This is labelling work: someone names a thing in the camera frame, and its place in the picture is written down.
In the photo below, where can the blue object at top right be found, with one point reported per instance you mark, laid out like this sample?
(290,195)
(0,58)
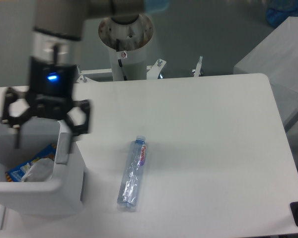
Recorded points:
(279,10)

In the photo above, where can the clear plastic water bottle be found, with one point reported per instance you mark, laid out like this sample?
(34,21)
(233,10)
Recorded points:
(133,172)

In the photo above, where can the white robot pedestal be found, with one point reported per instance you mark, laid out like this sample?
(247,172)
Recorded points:
(126,38)

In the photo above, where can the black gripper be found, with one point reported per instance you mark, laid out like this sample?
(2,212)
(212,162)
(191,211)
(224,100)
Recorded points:
(49,96)

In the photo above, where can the white trash can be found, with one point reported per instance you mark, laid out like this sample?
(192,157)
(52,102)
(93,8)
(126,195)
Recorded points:
(59,195)

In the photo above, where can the white covered side table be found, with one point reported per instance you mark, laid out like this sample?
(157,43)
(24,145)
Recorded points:
(277,58)

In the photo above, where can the blue snack wrapper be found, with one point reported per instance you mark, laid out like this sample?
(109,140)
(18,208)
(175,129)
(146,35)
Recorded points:
(15,174)

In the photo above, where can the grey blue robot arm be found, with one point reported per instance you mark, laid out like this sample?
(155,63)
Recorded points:
(57,34)

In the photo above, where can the white plastic bag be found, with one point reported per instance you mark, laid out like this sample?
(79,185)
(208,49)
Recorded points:
(40,171)

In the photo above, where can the white pedestal base frame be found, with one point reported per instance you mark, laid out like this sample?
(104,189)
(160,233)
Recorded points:
(123,72)

